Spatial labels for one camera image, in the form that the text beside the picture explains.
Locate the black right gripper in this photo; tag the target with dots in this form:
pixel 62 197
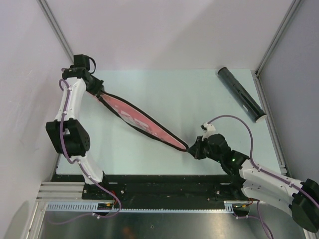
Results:
pixel 195 150

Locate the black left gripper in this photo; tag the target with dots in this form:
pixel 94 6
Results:
pixel 98 86

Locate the pink racket bag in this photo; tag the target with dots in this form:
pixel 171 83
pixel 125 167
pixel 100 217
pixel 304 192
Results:
pixel 141 121

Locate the black shuttlecock tube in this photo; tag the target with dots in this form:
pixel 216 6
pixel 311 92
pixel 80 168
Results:
pixel 243 98

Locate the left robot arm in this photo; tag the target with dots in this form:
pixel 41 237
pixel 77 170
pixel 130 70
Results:
pixel 66 133

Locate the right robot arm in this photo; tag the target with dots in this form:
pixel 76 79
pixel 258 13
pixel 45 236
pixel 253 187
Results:
pixel 299 199

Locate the aluminium base extrusion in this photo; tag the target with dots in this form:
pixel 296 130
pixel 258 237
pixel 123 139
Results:
pixel 60 191

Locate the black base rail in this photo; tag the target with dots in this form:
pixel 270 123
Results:
pixel 169 192

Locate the right aluminium frame post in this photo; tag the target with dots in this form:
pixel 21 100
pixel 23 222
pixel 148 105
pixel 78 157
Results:
pixel 283 27

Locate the aluminium frame post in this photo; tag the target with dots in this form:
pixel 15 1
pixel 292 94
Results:
pixel 48 13
pixel 283 27

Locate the left aluminium frame post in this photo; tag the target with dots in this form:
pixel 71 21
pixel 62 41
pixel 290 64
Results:
pixel 48 13

